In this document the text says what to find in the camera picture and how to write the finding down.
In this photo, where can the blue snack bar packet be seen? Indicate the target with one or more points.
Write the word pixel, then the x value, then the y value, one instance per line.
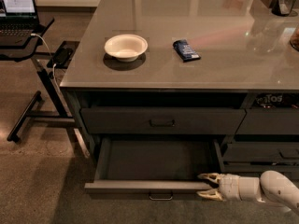
pixel 185 51

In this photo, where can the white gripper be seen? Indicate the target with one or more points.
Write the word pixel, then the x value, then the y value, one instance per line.
pixel 230 187

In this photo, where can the black smartphone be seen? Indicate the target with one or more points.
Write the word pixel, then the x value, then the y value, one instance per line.
pixel 62 55

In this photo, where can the dark grey top drawer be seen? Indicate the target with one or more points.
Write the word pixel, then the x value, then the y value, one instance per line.
pixel 161 120

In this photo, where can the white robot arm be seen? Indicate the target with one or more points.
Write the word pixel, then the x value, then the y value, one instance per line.
pixel 272 189

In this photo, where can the dark glass jar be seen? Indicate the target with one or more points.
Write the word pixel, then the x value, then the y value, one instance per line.
pixel 283 0

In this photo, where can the white ceramic bowl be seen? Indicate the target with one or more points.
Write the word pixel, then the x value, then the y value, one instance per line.
pixel 126 48

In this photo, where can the dark grey drawer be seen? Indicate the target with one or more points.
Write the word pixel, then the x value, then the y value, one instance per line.
pixel 153 168
pixel 161 120

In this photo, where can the chips bag in drawer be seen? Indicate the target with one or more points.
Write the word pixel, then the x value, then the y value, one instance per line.
pixel 277 100

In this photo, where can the right top drawer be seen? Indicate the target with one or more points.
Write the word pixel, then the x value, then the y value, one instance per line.
pixel 264 121

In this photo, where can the brown object at edge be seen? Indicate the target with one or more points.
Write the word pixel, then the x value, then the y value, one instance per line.
pixel 294 40

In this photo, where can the black laptop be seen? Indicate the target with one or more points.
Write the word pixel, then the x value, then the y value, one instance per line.
pixel 18 19

